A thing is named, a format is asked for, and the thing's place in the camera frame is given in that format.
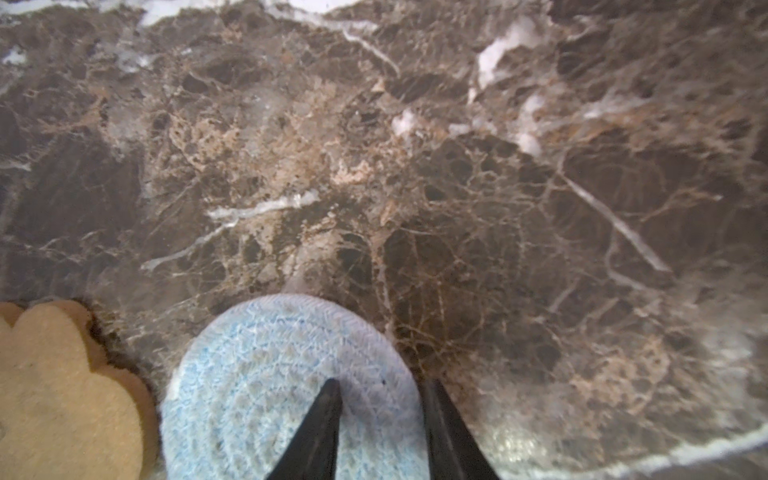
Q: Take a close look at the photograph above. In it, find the cork paw-shaped coaster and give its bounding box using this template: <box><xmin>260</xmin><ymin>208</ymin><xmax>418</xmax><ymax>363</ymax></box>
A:
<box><xmin>1</xmin><ymin>300</ymin><xmax>159</xmax><ymax>479</ymax></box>

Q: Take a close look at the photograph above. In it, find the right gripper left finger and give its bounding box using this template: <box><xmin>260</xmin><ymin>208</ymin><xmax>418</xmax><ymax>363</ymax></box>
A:
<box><xmin>267</xmin><ymin>379</ymin><xmax>343</xmax><ymax>480</ymax></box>

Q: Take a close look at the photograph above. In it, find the blue-grey woven round coaster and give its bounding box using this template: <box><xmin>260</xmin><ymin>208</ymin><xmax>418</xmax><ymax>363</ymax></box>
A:
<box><xmin>161</xmin><ymin>294</ymin><xmax>429</xmax><ymax>479</ymax></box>

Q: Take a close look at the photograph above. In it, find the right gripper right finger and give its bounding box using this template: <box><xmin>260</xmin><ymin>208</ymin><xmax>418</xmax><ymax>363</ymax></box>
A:
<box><xmin>421</xmin><ymin>379</ymin><xmax>500</xmax><ymax>480</ymax></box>

